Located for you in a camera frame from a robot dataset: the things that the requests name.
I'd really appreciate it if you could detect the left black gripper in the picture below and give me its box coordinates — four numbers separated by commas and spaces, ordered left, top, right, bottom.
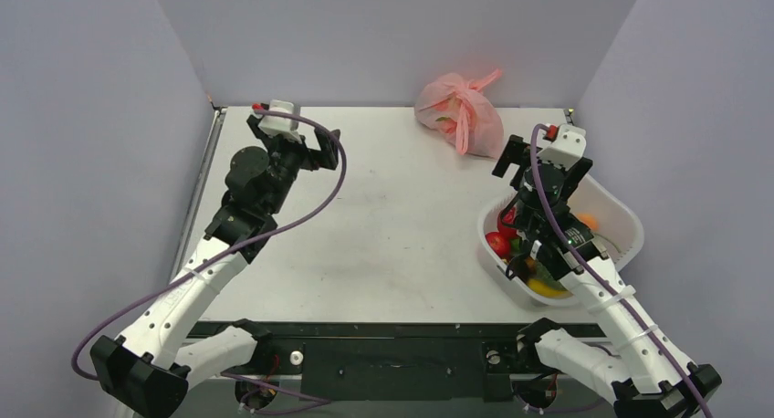
249, 120, 338, 215

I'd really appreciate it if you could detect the pink plastic bag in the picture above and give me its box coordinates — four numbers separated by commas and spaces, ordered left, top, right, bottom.
413, 69, 504, 159

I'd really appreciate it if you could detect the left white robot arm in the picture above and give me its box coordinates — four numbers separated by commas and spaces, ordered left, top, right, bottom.
89, 109, 347, 417

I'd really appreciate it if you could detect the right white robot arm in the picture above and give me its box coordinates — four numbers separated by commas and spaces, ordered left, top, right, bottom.
493, 132, 722, 417

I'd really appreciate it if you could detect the red fake tomato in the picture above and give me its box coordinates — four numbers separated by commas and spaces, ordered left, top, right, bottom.
497, 207, 518, 240

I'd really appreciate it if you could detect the orange fake fruit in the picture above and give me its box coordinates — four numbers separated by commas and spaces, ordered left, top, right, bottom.
576, 213, 600, 232

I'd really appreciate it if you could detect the yellow fake banana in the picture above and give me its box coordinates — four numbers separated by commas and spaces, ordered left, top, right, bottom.
526, 277, 570, 299

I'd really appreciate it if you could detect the white plastic basket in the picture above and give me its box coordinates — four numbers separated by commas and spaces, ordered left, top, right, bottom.
476, 175, 644, 309

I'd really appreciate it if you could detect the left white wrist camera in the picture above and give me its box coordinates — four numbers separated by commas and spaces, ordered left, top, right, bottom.
253, 99, 302, 143

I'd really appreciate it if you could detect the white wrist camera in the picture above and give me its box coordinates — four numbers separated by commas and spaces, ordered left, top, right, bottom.
537, 124, 587, 170
253, 99, 302, 143

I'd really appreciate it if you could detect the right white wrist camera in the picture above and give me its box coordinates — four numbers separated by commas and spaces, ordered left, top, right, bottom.
537, 124, 587, 170

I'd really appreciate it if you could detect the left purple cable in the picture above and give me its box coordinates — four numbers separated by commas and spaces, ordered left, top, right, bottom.
71, 104, 349, 382

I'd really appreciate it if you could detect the purple cable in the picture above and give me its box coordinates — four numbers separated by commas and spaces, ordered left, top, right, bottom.
71, 104, 349, 382
529, 123, 715, 418

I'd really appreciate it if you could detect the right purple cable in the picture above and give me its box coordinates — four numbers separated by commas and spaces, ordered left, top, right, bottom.
529, 123, 715, 418

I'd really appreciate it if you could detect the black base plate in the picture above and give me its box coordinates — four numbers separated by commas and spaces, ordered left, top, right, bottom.
187, 319, 612, 404

